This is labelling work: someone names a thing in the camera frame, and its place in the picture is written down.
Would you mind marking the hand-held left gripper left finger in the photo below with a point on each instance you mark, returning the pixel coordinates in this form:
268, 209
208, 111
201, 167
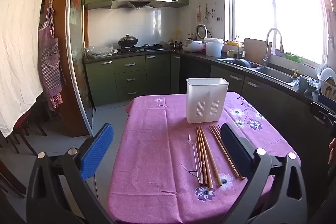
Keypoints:
97, 150

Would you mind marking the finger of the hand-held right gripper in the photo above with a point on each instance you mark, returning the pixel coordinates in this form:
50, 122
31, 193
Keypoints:
317, 109

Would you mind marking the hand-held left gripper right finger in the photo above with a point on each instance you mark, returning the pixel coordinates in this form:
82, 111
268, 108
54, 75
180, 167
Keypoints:
232, 141

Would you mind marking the clear plastic spoon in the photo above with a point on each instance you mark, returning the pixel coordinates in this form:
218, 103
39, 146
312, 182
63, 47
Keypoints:
191, 138

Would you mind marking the white plastic utensil holder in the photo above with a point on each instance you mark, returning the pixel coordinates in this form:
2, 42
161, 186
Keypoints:
207, 98

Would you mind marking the person's right hand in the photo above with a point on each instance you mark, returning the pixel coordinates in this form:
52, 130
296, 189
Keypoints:
332, 150

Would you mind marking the white dish rack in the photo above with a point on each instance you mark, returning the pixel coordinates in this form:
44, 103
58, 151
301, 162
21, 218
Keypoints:
326, 92

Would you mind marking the patterned bowl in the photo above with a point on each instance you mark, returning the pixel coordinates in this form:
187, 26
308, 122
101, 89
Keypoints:
313, 87

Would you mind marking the grey blue mug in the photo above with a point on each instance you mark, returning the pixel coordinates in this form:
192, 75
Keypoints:
303, 83

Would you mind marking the white plate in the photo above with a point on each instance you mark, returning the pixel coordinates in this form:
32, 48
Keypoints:
329, 74

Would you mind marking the soap dispenser bottle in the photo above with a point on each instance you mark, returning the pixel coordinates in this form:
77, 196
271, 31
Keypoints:
295, 74

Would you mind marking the green sink base cabinet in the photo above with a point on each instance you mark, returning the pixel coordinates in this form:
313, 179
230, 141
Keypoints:
262, 98

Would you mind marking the steel double sink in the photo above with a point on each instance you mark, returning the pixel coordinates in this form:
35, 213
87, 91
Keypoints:
275, 74

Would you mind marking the green plastic container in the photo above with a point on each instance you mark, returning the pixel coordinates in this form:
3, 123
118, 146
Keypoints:
294, 57

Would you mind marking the pink floral tablecloth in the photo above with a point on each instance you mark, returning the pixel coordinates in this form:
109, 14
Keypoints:
157, 155

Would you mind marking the dark wooden chair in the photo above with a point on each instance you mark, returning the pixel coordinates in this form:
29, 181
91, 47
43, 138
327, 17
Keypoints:
10, 179
23, 129

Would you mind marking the green drawer base cabinet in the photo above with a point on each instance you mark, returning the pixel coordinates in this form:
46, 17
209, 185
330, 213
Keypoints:
130, 77

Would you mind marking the tall steel faucet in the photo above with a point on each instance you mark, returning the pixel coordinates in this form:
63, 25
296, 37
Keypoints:
267, 45

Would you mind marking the wooden cutting board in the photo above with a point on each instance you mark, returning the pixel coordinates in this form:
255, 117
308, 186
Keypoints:
256, 49

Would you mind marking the white yellow cup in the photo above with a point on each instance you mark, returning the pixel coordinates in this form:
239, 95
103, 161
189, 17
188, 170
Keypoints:
231, 53

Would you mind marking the small steel faucet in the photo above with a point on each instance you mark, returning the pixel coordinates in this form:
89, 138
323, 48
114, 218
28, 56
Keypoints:
238, 48

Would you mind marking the white lidded bucket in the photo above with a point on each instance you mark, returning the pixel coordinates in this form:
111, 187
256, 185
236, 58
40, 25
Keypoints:
213, 48

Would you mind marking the kitchen window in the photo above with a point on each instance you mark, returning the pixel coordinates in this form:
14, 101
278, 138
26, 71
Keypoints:
288, 16

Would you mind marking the yellow tray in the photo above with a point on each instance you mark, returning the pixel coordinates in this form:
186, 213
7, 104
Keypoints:
232, 43

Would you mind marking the clear plastic bags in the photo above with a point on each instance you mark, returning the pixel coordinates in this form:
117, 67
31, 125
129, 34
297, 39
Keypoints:
99, 50

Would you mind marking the white rice cooker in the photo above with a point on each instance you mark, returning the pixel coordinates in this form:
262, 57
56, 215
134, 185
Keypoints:
191, 45

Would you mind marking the pink checkered apron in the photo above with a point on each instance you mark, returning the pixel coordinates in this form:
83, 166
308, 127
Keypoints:
48, 56

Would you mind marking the glass sliding door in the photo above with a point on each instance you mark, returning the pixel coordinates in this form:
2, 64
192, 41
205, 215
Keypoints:
77, 43

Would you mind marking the small black pot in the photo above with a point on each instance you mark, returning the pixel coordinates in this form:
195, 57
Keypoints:
176, 45

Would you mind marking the black wok with lid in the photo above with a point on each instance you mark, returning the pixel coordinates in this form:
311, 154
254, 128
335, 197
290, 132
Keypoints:
127, 41

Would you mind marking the round white appliance lid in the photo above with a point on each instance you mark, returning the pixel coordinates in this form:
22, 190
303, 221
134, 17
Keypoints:
201, 32

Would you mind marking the black gas stove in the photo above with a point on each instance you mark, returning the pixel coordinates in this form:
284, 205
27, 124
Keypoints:
147, 48

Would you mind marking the white hanging sheet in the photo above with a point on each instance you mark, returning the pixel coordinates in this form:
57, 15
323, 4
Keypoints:
21, 43

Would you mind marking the hanging wall trinkets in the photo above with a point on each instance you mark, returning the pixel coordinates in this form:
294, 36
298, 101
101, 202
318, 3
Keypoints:
199, 12

